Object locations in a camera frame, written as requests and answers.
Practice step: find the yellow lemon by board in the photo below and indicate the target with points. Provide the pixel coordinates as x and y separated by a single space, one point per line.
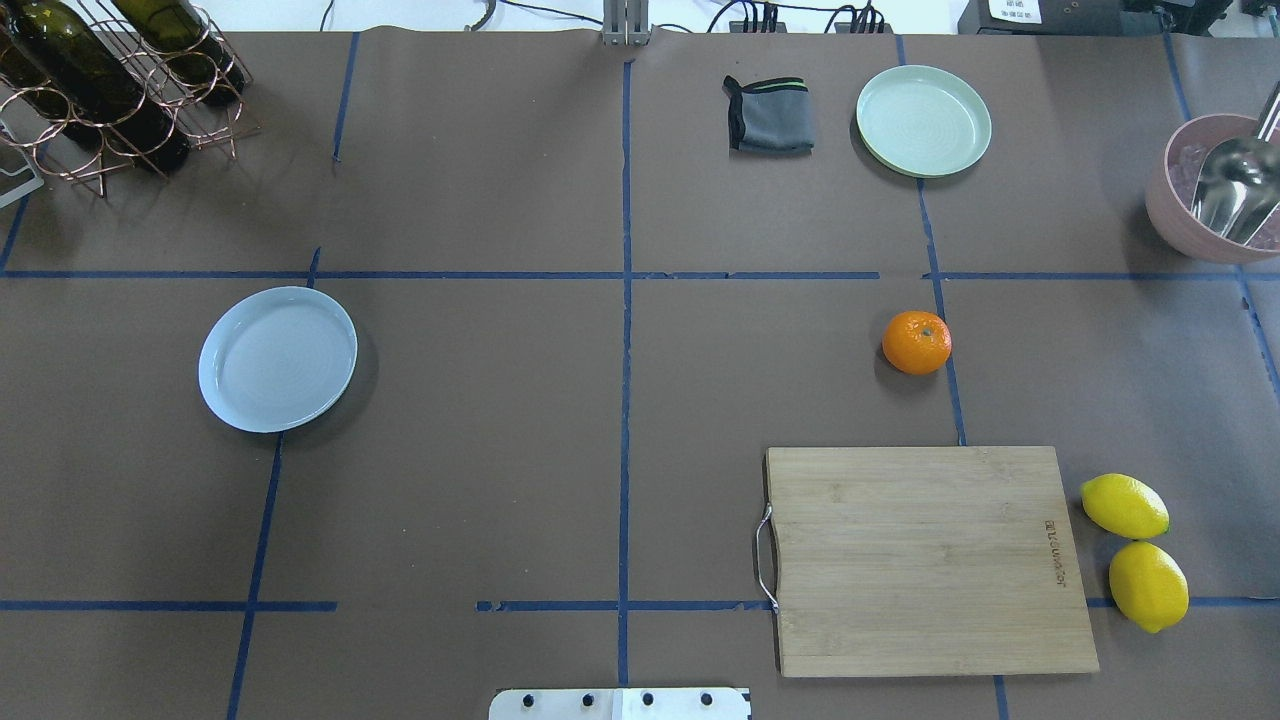
1125 506

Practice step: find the grey folded cloth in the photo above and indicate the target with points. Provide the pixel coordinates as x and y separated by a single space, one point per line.
770 117

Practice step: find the light green plate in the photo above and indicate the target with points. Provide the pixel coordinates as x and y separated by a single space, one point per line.
923 121

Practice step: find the copper wire bottle rack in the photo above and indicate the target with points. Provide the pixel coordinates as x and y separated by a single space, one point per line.
52 154

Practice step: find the metal ice scoop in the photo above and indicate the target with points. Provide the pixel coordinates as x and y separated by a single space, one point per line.
1238 184

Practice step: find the dark green wine bottle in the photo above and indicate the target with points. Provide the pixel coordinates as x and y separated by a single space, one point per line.
85 70

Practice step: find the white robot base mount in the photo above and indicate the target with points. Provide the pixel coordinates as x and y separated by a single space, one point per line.
622 703

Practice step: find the light blue plate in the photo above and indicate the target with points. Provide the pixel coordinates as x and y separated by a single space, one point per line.
277 359

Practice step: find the yellow lemon near edge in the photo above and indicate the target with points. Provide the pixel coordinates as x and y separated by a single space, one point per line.
1148 586

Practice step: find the orange fruit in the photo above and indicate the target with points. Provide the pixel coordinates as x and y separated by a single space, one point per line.
917 343

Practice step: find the wooden cutting board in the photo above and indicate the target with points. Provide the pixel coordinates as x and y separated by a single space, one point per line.
925 561

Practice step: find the pink bowl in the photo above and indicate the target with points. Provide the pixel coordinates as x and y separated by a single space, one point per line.
1165 202

